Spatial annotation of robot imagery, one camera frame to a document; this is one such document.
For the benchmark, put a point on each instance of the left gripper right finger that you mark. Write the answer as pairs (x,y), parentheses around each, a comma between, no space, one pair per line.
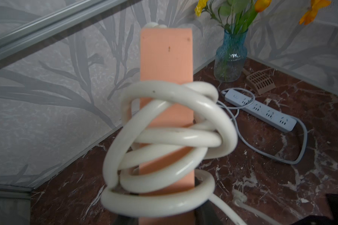
(206,215)

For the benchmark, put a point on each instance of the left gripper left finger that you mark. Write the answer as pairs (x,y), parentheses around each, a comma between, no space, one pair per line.
(125,220)

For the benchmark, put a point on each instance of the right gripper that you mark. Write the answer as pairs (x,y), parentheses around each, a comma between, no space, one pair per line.
(328,217)

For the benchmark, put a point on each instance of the grey white power strip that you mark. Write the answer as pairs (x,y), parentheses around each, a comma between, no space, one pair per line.
(281,121)

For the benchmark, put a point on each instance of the pink power strip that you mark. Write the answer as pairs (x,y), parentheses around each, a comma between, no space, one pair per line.
(167,55)

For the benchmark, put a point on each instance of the brown slotted plastic scoop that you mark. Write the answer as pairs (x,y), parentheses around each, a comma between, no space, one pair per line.
(259,81)

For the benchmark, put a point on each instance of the blue glass vase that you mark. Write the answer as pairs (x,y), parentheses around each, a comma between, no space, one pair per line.
(230,57)

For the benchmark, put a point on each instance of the artificial flower bouquet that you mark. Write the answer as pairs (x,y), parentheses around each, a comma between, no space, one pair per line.
(235,17)

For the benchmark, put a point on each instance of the white wire mesh basket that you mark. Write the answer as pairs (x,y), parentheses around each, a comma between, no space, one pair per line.
(328,15)

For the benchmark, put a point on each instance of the aluminium frame back bar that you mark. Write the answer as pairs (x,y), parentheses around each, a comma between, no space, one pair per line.
(25,23)

